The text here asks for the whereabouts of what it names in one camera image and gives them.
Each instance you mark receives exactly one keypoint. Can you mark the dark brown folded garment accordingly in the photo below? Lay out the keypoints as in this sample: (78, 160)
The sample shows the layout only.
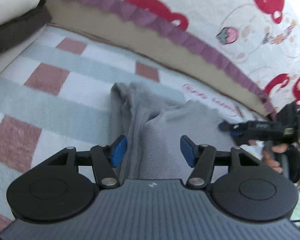
(19, 29)

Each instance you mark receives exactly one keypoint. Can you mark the white quilt red pattern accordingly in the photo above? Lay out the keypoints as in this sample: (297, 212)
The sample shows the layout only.
(248, 50)

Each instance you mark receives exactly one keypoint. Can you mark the checkered pastel rug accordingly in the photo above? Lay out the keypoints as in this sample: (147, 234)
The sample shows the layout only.
(56, 93)

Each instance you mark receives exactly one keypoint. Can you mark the light grey knit garment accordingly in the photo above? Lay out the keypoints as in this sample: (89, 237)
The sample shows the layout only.
(153, 126)

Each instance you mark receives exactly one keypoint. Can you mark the beige folded garment bottom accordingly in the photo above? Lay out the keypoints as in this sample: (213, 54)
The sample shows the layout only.
(9, 56)

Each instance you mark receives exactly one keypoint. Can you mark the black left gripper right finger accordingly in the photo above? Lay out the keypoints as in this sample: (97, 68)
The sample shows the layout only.
(203, 159)

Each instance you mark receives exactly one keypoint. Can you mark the person's right hand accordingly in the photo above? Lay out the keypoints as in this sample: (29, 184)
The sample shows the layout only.
(275, 157)

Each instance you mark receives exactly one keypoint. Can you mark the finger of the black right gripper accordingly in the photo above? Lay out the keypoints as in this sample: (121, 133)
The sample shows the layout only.
(225, 126)
(236, 133)

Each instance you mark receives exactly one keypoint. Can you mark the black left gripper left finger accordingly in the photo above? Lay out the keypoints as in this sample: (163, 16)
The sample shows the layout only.
(103, 159)

